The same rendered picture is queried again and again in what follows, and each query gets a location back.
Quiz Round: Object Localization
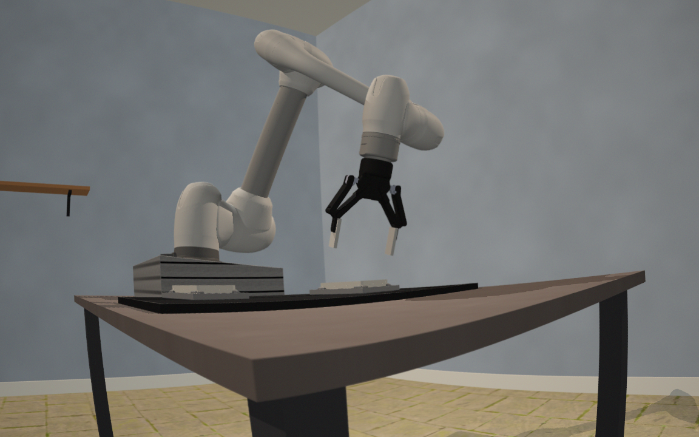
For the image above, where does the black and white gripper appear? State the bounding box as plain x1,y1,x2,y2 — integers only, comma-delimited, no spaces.
325,158,407,256

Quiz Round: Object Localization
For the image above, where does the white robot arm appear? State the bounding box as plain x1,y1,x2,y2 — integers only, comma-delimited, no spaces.
161,30,444,262

